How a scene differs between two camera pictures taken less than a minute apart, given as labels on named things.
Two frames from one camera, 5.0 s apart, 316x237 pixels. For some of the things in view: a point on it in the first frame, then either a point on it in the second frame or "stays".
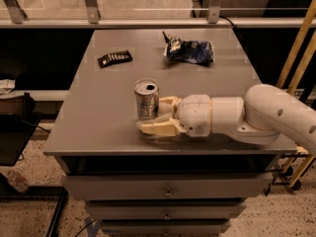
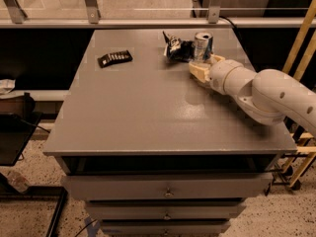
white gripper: (195, 115) -> (218, 75)
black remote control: (115, 58) stays
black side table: (16, 129) stays
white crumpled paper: (7, 85) stays
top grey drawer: (167, 186) stays
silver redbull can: (147, 93) -> (202, 45)
